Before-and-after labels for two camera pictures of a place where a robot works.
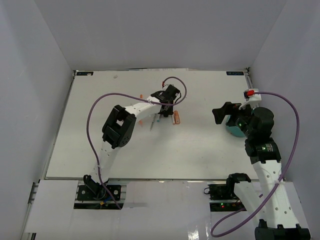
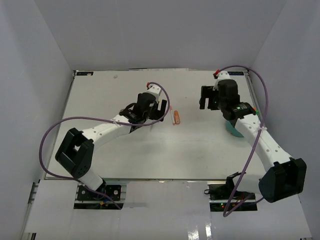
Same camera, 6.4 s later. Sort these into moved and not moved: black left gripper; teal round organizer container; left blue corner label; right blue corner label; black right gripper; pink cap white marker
Moved: black right gripper; black left gripper
Not moved: right blue corner label; pink cap white marker; left blue corner label; teal round organizer container
